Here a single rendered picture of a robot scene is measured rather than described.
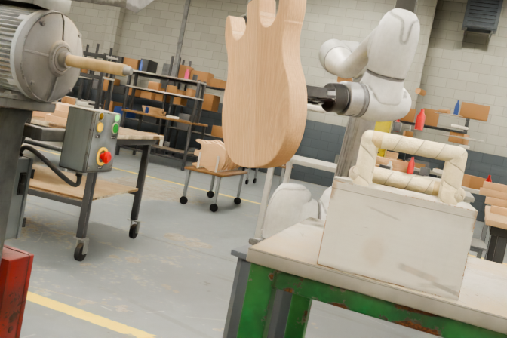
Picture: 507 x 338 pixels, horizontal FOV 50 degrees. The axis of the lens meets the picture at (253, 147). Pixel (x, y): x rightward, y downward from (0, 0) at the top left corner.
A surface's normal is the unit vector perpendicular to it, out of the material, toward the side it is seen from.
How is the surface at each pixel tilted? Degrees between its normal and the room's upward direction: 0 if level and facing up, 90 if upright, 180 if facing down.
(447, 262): 90
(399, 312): 90
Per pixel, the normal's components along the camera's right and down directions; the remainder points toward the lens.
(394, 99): 0.47, 0.32
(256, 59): -0.89, -0.04
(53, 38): 0.92, 0.08
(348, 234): -0.27, 0.00
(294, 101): 0.45, -0.03
